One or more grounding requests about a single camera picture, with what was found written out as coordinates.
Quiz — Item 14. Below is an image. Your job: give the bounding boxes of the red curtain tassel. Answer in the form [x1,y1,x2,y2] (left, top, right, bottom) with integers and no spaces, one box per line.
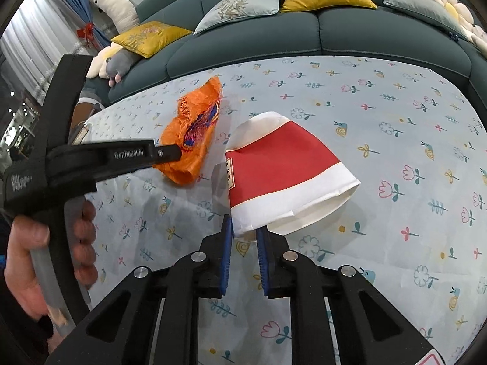
[78,22,96,42]

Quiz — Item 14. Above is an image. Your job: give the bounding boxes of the brown chair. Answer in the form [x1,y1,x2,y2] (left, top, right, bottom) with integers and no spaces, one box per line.
[69,98,104,146]

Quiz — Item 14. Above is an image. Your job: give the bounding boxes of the long white panda plush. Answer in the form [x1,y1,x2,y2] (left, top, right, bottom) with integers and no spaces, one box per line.
[87,0,140,33]

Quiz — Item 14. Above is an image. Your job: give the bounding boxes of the orange plastic bag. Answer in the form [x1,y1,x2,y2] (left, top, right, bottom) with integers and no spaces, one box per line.
[159,76,224,186]

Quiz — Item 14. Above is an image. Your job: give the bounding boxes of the white sheer curtain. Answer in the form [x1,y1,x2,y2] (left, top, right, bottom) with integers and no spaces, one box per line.
[0,0,79,97]

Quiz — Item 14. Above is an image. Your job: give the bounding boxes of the light blue embroidered cushion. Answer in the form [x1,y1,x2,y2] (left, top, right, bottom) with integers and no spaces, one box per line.
[382,0,473,41]
[194,0,284,36]

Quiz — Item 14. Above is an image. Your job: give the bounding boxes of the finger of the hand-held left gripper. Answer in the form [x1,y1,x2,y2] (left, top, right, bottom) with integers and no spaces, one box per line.
[140,143,184,169]

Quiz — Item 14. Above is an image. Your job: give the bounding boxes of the floral light blue tablecloth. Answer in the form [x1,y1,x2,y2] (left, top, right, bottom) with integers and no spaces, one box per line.
[72,55,487,365]

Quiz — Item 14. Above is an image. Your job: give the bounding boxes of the teal fabric sofa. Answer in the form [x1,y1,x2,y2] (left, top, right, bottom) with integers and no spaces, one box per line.
[108,0,487,104]

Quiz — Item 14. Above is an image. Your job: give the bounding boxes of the white flower-shaped cushion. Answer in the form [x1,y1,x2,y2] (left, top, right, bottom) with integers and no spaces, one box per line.
[419,0,487,53]

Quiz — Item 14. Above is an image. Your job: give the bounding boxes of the person's left hand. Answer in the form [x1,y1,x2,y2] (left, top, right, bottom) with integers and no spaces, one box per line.
[5,201,98,323]

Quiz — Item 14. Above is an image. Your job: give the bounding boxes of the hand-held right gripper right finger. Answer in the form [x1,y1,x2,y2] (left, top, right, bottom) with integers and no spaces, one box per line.
[256,227,446,365]

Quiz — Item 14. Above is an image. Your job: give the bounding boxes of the red and white paper bucket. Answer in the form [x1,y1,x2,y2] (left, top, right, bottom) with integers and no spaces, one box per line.
[224,111,362,241]

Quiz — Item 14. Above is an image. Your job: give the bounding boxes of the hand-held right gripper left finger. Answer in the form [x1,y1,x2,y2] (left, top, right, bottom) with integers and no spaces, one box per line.
[46,215,233,365]

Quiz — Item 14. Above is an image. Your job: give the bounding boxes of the blue curtain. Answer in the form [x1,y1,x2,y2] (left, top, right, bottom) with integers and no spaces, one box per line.
[52,0,112,51]

